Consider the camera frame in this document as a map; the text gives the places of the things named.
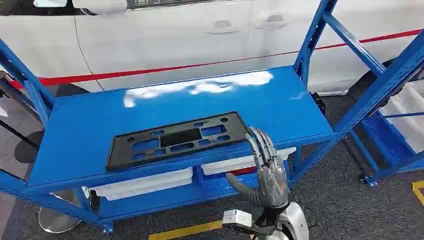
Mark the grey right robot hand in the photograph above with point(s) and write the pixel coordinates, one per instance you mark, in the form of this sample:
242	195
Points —
271	182

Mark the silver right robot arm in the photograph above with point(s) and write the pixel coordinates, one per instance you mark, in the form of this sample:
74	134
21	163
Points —
297	221

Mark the red part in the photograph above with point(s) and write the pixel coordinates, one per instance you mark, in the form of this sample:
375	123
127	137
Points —
245	171

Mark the white plastic bin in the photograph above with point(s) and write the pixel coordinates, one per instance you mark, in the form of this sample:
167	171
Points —
232	163
142	185

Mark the yellow floor tape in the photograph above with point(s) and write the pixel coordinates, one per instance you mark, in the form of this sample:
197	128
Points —
185	230
419	190

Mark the blue metal shelf rack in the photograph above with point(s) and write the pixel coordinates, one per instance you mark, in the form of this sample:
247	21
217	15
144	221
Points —
82	132
391	145

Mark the black car tyre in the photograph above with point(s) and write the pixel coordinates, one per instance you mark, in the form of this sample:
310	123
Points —
361	89

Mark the white car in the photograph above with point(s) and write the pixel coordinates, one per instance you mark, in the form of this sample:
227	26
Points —
165	43

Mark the chrome round stand base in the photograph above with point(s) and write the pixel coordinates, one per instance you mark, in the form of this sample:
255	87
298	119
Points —
56	222

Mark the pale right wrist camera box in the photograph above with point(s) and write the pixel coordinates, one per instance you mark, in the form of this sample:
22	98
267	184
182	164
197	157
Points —
236	218

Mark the black plastic licence plate bracket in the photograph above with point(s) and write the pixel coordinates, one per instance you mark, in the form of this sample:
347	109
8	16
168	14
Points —
232	121

